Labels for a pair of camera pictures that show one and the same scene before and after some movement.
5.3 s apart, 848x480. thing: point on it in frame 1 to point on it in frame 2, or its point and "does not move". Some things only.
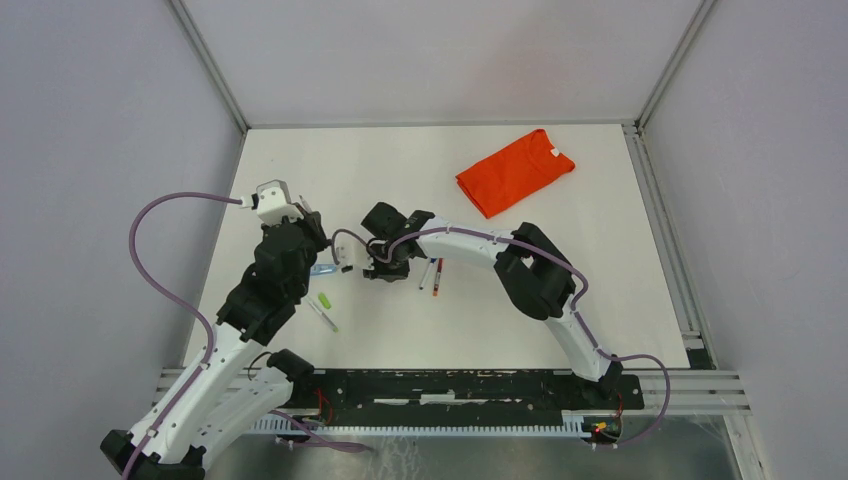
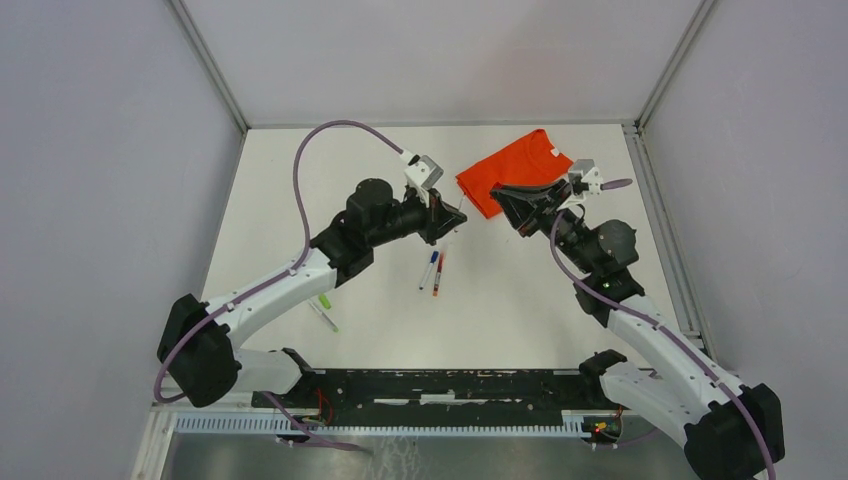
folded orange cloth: (513, 172) does not move
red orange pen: (438, 277) does not move
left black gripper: (312, 224) to (436, 223)
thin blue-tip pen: (427, 272) does not move
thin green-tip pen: (332, 326) does not move
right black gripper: (381, 273) to (527, 204)
